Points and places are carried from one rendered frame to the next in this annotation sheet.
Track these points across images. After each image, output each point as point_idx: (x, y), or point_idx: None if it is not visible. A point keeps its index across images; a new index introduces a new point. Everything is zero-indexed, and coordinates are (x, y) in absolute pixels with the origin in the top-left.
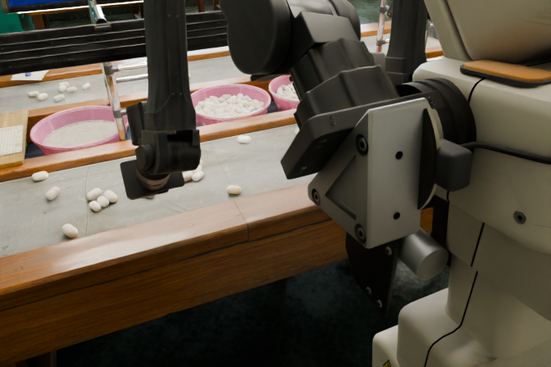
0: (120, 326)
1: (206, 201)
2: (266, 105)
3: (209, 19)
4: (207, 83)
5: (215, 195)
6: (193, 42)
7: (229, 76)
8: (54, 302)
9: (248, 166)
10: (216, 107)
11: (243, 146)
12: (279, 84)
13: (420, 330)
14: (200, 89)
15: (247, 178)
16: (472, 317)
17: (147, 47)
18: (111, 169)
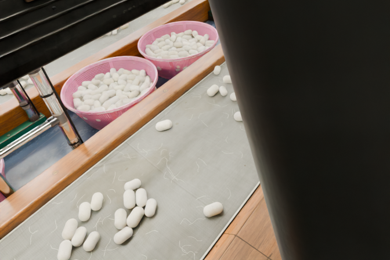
0: None
1: (189, 245)
2: (148, 72)
3: None
4: (70, 68)
5: (193, 228)
6: (86, 26)
7: (85, 53)
8: None
9: (195, 161)
10: (99, 94)
11: (166, 133)
12: (144, 46)
13: None
14: (68, 79)
15: (209, 180)
16: None
17: (341, 234)
18: (15, 253)
